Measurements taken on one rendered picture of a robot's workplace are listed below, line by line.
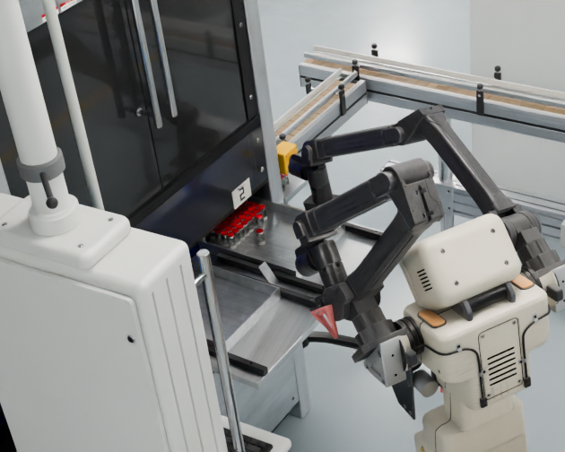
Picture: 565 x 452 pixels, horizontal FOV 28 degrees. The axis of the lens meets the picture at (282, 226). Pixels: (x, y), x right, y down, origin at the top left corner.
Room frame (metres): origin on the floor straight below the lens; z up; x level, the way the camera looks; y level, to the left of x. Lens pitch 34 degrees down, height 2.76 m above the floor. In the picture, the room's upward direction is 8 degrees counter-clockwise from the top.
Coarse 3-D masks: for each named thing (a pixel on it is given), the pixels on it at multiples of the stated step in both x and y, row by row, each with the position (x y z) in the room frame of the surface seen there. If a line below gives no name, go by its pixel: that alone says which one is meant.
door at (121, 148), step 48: (96, 0) 2.43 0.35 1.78; (48, 48) 2.30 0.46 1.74; (96, 48) 2.41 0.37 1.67; (0, 96) 2.17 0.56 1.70; (48, 96) 2.27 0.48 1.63; (96, 96) 2.38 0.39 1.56; (0, 144) 2.14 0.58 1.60; (96, 144) 2.35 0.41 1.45; (144, 144) 2.48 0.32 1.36; (144, 192) 2.45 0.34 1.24
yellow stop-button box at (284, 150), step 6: (276, 144) 2.96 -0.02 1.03; (282, 144) 2.96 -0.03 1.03; (288, 144) 2.95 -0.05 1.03; (294, 144) 2.95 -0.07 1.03; (282, 150) 2.93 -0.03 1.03; (288, 150) 2.92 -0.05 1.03; (294, 150) 2.94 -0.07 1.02; (282, 156) 2.90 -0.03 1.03; (288, 156) 2.91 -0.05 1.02; (282, 162) 2.90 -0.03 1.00; (288, 162) 2.91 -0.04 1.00; (282, 168) 2.90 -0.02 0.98
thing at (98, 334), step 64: (0, 256) 1.82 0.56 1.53; (64, 256) 1.73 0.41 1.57; (128, 256) 1.73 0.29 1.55; (0, 320) 1.84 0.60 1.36; (64, 320) 1.73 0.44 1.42; (128, 320) 1.63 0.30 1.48; (192, 320) 1.73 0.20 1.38; (0, 384) 1.88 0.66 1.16; (64, 384) 1.76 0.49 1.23; (128, 384) 1.66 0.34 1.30; (192, 384) 1.70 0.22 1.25; (64, 448) 1.80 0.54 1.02; (128, 448) 1.68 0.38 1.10; (192, 448) 1.66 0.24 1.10
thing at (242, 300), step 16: (224, 272) 2.52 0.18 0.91; (224, 288) 2.48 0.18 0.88; (240, 288) 2.47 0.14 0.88; (256, 288) 2.45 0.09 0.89; (272, 288) 2.42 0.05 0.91; (224, 304) 2.41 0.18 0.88; (240, 304) 2.40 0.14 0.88; (256, 304) 2.39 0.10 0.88; (272, 304) 2.37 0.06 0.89; (208, 320) 2.35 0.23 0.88; (224, 320) 2.34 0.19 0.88; (240, 320) 2.33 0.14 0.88; (256, 320) 2.32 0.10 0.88; (208, 336) 2.28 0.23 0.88; (224, 336) 2.27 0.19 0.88; (240, 336) 2.26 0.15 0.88
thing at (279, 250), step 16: (272, 208) 2.83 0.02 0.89; (288, 208) 2.79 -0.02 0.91; (272, 224) 2.76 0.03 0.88; (288, 224) 2.75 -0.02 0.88; (256, 240) 2.69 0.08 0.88; (272, 240) 2.67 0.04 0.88; (288, 240) 2.66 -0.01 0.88; (336, 240) 2.63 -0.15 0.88; (240, 256) 2.59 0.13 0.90; (256, 256) 2.61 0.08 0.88; (272, 256) 2.60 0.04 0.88; (288, 256) 2.59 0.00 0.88; (288, 272) 2.49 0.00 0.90
